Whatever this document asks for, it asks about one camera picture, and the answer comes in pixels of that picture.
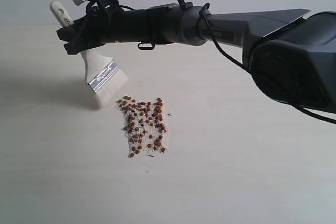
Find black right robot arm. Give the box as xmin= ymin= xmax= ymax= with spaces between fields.
xmin=57 ymin=0 xmax=335 ymax=113

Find white wooden paintbrush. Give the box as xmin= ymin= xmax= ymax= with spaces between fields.
xmin=49 ymin=1 xmax=130 ymax=109

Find pile of white grains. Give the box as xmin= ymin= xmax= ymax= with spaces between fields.
xmin=117 ymin=95 xmax=169 ymax=158

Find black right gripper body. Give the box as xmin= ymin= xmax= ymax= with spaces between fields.
xmin=84 ymin=6 xmax=147 ymax=44

